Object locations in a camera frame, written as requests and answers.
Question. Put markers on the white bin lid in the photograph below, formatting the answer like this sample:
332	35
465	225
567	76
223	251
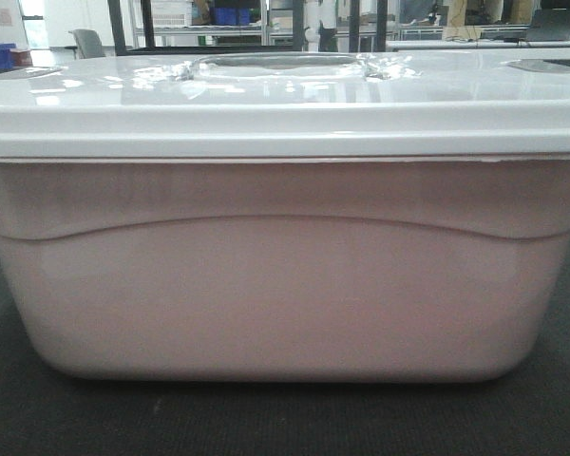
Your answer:
478	105

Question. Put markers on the grey office chair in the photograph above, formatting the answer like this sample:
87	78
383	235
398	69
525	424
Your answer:
88	43

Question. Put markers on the black metal frame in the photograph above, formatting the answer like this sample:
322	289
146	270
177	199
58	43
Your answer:
212	27

